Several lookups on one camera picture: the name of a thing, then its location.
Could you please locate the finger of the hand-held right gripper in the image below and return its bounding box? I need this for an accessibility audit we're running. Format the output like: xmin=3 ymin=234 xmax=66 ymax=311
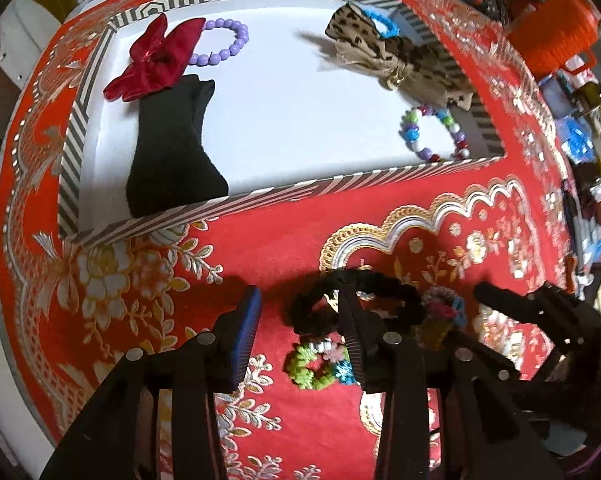
xmin=473 ymin=281 xmax=562 ymax=332

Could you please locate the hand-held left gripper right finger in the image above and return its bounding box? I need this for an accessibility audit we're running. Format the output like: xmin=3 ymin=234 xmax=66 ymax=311
xmin=336 ymin=284 xmax=563 ymax=480

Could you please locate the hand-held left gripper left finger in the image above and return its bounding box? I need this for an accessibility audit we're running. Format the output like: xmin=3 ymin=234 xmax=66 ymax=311
xmin=39 ymin=286 xmax=262 ymax=480

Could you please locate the black scrunchie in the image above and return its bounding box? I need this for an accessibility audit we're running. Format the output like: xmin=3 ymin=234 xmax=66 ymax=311
xmin=292 ymin=268 xmax=425 ymax=337

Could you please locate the black velvet display stand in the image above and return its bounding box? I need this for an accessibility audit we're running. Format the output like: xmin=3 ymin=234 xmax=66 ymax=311
xmin=124 ymin=73 xmax=231 ymax=219

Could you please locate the multicolour bead bracelet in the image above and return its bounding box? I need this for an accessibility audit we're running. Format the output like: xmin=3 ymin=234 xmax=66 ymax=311
xmin=399 ymin=104 xmax=472 ymax=164

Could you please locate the striped jewelry tray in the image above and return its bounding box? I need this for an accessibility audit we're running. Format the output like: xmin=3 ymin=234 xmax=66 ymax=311
xmin=58 ymin=0 xmax=507 ymax=249

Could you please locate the leopard print bow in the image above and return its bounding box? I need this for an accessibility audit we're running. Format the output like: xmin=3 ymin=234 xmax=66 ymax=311
xmin=324 ymin=2 xmax=477 ymax=111

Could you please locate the red velvet bow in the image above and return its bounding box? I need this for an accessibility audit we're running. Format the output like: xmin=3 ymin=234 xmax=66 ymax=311
xmin=103 ymin=12 xmax=207 ymax=104

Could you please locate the purple bead bracelet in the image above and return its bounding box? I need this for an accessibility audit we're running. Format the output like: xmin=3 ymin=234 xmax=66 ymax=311
xmin=188 ymin=18 xmax=250 ymax=68

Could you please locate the blue bead bracelet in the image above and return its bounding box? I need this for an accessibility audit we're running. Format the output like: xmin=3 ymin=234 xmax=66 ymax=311
xmin=363 ymin=6 xmax=402 ymax=38

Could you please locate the multicolour knit scrunchie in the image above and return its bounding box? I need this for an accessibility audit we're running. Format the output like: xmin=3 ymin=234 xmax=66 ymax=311
xmin=420 ymin=286 xmax=468 ymax=332

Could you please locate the yellow translucent hair clip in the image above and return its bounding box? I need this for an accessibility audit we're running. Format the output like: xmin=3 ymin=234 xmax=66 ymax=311
xmin=414 ymin=319 xmax=455 ymax=352

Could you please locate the red floral tablecloth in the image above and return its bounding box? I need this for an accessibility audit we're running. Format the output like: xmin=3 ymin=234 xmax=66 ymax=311
xmin=0 ymin=0 xmax=597 ymax=480

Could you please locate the orange basket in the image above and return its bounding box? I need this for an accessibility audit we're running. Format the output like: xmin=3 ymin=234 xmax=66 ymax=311
xmin=504 ymin=0 xmax=601 ymax=77

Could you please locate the green flower bracelet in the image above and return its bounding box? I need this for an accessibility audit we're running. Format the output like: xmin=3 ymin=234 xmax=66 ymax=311
xmin=285 ymin=339 xmax=355 ymax=392

